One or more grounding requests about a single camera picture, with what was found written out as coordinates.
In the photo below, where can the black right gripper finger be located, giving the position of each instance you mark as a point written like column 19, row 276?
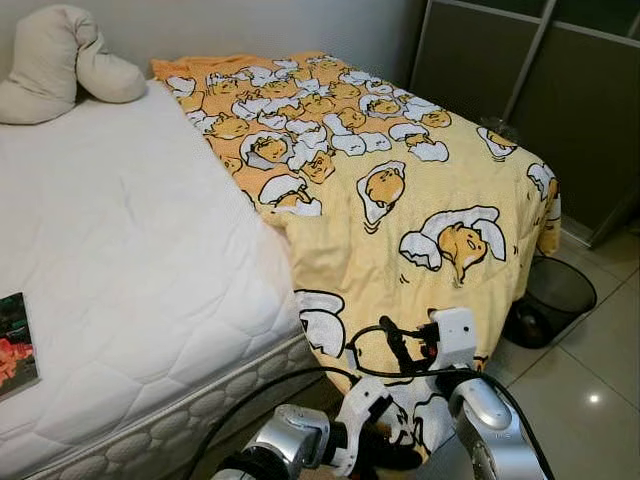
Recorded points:
column 395, row 338

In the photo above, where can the yellow cartoon egg blanket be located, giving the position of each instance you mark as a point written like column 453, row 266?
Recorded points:
column 400, row 240

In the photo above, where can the dark book with red cover art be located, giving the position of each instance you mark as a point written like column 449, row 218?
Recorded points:
column 15, row 350

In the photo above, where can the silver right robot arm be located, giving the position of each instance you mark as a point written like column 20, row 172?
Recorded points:
column 495, row 430

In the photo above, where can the black mesh wastebasket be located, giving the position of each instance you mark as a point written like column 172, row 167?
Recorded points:
column 555, row 300

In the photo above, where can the white quilted mattress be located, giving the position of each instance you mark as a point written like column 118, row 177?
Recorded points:
column 120, row 250

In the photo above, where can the beige plush cushion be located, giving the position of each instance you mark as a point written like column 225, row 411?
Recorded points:
column 55, row 65

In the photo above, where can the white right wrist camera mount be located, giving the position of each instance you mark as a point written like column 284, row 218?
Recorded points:
column 455, row 335

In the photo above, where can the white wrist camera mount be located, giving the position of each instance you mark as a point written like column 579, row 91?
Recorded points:
column 455, row 335
column 362, row 410

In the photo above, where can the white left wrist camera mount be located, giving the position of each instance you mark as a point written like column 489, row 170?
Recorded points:
column 362, row 410

